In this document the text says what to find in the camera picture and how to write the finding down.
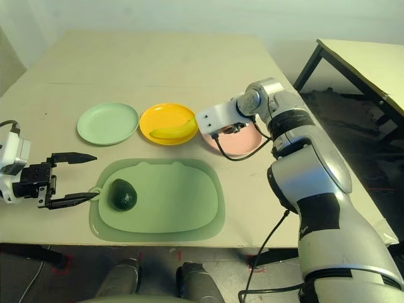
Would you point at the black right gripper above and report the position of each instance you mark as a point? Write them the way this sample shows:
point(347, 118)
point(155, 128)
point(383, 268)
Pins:
point(235, 128)

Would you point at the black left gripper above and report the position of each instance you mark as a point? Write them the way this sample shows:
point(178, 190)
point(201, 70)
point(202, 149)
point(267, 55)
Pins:
point(33, 181)

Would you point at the dark green avocado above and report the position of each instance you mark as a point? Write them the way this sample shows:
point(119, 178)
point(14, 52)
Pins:
point(123, 195)

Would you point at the yellow banana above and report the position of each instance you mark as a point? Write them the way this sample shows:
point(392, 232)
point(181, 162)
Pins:
point(172, 132)

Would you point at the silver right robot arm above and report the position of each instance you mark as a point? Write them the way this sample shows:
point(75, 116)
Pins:
point(315, 176)

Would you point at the pink plate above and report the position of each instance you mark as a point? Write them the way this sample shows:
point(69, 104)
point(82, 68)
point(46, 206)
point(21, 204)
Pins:
point(236, 143)

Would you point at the light green plate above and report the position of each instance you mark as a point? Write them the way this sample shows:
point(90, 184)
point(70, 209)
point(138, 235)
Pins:
point(107, 124)

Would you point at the yellow plate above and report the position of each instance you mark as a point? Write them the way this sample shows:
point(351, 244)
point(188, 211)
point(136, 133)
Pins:
point(167, 116)

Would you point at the black table base foot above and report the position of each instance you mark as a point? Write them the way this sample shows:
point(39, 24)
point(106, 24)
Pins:
point(277, 257)
point(34, 254)

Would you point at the green cutting board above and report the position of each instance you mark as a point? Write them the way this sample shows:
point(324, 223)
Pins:
point(170, 199)

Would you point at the grey left robot leg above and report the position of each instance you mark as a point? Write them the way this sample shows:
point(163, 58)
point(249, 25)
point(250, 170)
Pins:
point(121, 277)

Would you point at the grey robot leg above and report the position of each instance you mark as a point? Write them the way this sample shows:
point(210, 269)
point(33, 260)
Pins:
point(121, 277)
point(199, 284)

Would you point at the side table with black legs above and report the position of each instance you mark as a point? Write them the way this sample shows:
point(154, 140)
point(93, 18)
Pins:
point(363, 60)

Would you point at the grey right robot leg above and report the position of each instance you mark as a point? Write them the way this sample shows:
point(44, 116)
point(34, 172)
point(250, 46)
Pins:
point(199, 284)

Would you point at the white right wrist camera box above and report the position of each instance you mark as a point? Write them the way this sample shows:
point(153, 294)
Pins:
point(217, 116)

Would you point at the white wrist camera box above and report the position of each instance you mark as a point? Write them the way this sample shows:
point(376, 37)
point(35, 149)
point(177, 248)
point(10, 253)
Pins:
point(217, 116)
point(12, 154)

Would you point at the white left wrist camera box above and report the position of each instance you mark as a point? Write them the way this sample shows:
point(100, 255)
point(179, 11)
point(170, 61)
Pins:
point(12, 154)

